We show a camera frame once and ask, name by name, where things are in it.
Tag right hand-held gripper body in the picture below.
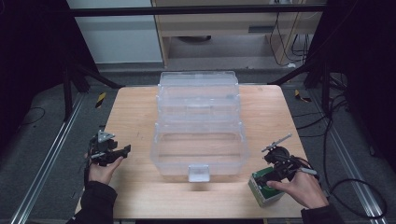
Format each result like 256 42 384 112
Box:
261 133 318 182

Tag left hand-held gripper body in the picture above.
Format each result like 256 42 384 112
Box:
88 130 119 167

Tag green and white carton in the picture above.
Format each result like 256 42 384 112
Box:
247 166 286 208

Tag clear plastic storage box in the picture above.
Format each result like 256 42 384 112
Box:
149 70 250 183

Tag person's left hand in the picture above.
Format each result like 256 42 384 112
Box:
88 156 125 186

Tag person's right hand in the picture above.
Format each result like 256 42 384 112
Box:
266 170 330 210

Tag yellow black tape strip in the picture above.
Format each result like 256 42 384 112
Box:
94 91 107 109
293 89 313 104

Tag black metal stand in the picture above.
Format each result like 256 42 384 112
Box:
61 58 125 123
267 58 333 117

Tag white cabinet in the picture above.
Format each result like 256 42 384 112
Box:
66 0 163 65

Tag black curtain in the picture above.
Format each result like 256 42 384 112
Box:
306 0 396 174
0 0 99 152

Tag dark round object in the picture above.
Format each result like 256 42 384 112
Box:
177 35 213 44

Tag light wooden desk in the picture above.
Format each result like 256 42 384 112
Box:
150 0 328 67

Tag black horizontal bar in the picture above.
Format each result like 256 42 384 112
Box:
69 4 329 18

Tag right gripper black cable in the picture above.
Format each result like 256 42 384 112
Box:
295 156 321 182

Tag aluminium floor rail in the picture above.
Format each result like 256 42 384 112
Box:
307 89 385 224
9 92 86 224

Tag thin black floor cable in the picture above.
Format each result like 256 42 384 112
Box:
18 105 47 127

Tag thick black looped cable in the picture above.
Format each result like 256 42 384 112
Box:
322 92 389 219

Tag hanging black desk cables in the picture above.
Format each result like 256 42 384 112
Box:
268 11 313 68

